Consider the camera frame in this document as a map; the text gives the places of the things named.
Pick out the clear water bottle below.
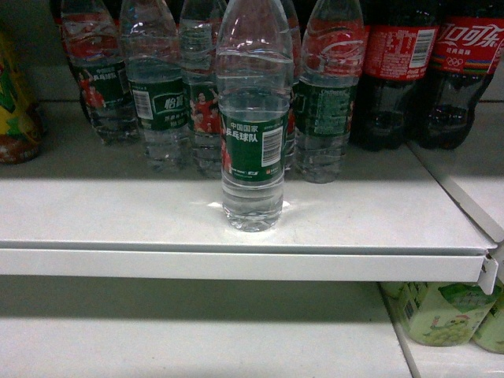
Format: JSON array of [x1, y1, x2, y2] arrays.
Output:
[[216, 1, 294, 232]]

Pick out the water bottle green label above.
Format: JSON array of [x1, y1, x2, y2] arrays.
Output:
[[295, 1, 366, 183], [120, 1, 190, 171]]

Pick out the right water bottle green label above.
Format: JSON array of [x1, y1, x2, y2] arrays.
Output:
[[295, 1, 366, 183]]

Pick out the white metal shelf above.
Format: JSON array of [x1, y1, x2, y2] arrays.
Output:
[[1, 102, 500, 291]]

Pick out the far left water bottle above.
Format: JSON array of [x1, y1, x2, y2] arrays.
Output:
[[61, 1, 139, 145]]

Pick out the green tea bottle lower shelf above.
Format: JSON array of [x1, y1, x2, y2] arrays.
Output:
[[380, 282, 503, 347]]

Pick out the cola bottle barcode label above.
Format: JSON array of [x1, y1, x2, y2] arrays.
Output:
[[350, 1, 441, 151]]

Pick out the yellow juice bottle left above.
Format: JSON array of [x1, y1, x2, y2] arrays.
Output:
[[1, 25, 43, 165]]

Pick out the cola bottle red logo label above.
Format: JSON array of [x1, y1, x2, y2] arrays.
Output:
[[412, 1, 503, 150]]

